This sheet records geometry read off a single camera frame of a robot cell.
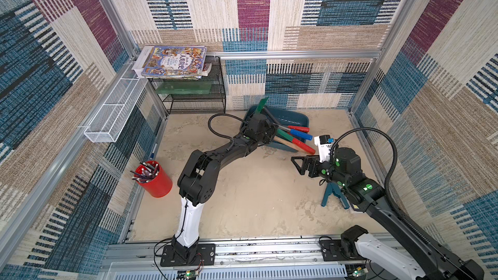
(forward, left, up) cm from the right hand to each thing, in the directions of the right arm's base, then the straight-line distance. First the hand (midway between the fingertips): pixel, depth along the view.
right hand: (301, 161), depth 75 cm
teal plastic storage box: (+40, 0, -18) cm, 44 cm away
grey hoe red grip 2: (+31, +6, -12) cm, 34 cm away
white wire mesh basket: (+8, +70, +14) cm, 72 cm away
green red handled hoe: (+11, -1, -4) cm, 12 cm away
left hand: (+21, +5, -3) cm, 22 cm away
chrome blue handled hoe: (+21, -2, -8) cm, 22 cm away
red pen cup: (-4, +58, -5) cm, 58 cm away
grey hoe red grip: (+27, -6, -13) cm, 31 cm away
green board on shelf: (+41, +51, +4) cm, 66 cm away
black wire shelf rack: (+51, +47, -10) cm, 69 cm away
